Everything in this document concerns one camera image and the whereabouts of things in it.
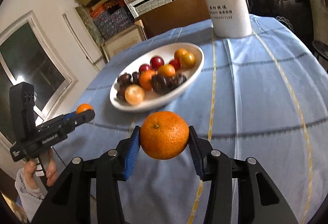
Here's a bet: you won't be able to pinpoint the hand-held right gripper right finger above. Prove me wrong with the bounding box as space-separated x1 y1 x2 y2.
188 125 299 224

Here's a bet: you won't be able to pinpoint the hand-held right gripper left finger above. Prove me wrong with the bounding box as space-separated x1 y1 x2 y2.
31 125 141 224

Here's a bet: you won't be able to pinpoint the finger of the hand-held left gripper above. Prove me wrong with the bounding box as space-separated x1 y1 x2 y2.
63 110 95 126

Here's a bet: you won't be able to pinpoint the small orange tangerine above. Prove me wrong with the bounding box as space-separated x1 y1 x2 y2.
76 103 93 115
174 49 189 61
157 64 176 77

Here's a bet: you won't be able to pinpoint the large orange mandarin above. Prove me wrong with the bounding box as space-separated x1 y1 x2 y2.
140 111 190 160

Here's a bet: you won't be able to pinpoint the white plate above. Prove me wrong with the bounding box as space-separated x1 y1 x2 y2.
110 42 205 112

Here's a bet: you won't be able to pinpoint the yellow asian pear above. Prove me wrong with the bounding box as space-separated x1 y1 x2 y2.
125 84 145 106

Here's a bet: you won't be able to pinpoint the red cherry tomato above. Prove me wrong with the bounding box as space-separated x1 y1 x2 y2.
169 59 182 71

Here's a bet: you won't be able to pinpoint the yellow orange tangerine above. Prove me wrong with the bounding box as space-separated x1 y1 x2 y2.
179 53 196 69

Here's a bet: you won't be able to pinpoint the person's left forearm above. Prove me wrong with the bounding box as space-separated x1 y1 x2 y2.
14 169 50 223

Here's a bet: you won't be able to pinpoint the person's left hand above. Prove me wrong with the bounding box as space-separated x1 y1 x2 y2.
22 150 60 187

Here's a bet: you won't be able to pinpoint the white framed window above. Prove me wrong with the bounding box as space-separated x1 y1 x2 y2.
0 11 77 142

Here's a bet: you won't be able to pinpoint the blue checked tablecloth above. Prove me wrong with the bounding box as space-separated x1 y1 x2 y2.
51 14 328 224

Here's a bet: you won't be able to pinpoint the green patterned panel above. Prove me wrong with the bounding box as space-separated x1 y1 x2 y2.
75 6 105 42

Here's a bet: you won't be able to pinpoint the stack of patterned boxes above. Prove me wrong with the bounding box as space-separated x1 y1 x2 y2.
91 1 135 40

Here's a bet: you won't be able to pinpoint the brown wooden board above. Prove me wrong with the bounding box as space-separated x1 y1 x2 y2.
140 0 214 38

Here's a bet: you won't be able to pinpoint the dark wooden chair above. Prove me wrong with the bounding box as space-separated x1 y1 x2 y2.
311 41 328 71

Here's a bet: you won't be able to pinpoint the pale picture frame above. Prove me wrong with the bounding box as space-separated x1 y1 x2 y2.
101 25 148 63

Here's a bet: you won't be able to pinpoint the white wire frame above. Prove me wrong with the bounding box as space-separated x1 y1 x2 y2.
275 16 295 32

